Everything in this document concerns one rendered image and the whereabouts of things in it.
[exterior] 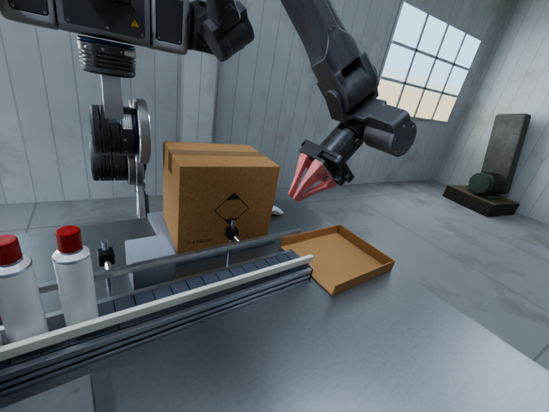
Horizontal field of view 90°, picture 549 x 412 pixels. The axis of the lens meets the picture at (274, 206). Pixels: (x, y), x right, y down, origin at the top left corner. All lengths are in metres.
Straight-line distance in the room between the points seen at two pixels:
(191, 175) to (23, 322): 0.43
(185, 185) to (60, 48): 2.29
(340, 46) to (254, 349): 0.59
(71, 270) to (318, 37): 0.53
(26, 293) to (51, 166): 2.57
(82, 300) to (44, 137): 2.52
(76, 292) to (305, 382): 0.45
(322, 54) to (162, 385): 0.62
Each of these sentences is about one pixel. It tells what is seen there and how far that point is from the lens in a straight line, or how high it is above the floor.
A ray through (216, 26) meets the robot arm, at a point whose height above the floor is 1.44.
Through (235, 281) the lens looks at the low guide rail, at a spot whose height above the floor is 0.91.
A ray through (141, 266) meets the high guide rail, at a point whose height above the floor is 0.96.
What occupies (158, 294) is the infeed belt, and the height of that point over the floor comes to 0.88.
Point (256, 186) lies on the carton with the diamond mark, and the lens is 0.83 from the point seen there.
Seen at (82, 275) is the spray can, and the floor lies 1.01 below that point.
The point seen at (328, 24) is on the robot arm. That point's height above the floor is 1.44.
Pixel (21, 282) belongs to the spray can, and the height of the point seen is 1.02.
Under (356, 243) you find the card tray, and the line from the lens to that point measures 1.11.
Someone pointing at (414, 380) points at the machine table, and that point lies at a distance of 0.76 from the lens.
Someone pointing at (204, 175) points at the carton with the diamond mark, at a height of 1.09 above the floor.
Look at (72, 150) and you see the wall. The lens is 3.06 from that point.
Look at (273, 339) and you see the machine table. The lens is 0.69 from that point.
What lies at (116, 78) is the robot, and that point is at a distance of 0.92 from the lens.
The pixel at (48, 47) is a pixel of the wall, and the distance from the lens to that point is 2.93.
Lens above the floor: 1.36
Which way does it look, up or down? 25 degrees down
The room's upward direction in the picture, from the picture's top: 11 degrees clockwise
